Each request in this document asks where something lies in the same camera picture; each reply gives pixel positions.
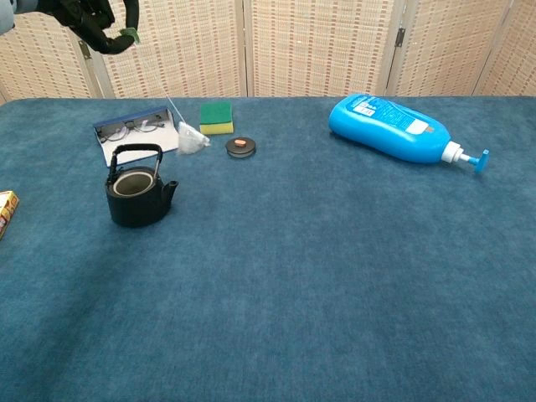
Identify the black screen hinge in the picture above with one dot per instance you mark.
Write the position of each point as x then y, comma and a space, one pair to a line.
86, 50
400, 37

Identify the black cast iron teapot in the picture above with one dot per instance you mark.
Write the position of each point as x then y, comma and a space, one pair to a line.
138, 209

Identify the blue grey glasses case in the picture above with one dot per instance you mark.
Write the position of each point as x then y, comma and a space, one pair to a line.
167, 140

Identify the small black round lid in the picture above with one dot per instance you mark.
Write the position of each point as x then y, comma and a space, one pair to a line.
240, 150

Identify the woven folding screen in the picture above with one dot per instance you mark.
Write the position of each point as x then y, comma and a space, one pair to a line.
314, 46

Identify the yellow cardboard box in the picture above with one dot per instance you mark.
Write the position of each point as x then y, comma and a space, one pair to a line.
6, 209

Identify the green yellow sponge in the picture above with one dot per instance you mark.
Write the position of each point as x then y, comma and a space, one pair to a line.
215, 114

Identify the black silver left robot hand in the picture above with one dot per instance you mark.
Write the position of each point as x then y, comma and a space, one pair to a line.
84, 21

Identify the blue pump detergent bottle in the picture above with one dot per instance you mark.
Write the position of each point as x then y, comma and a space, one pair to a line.
385, 130

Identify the tea bag with green tag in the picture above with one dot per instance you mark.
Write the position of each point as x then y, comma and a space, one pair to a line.
190, 140

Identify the thin black frame glasses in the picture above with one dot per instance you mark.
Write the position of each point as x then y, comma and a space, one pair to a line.
147, 127

